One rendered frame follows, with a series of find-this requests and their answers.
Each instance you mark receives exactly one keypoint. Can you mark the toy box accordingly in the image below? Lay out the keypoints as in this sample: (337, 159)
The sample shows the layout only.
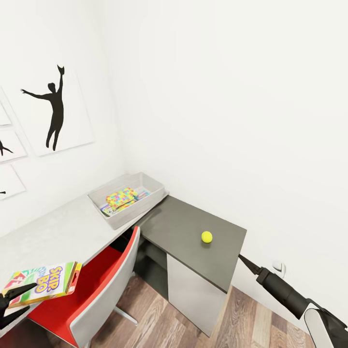
(138, 182)

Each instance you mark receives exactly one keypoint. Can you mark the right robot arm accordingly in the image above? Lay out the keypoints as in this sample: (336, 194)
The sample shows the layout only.
(326, 330)

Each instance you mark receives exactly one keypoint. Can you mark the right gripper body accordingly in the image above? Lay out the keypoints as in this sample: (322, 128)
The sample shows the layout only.
(275, 285)

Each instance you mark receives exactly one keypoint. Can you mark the board game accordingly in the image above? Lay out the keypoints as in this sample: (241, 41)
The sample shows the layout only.
(108, 211)
(141, 195)
(52, 281)

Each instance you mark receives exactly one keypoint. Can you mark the tennis ball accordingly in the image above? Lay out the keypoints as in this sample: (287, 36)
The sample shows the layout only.
(207, 237)

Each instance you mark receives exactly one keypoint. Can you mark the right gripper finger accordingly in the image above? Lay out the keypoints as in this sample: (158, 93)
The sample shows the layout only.
(256, 270)

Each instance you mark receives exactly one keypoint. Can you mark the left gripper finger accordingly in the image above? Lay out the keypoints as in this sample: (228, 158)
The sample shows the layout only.
(13, 316)
(14, 293)

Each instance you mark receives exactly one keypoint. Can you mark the jigsaw puzzle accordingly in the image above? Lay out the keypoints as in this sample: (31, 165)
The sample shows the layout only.
(122, 206)
(121, 197)

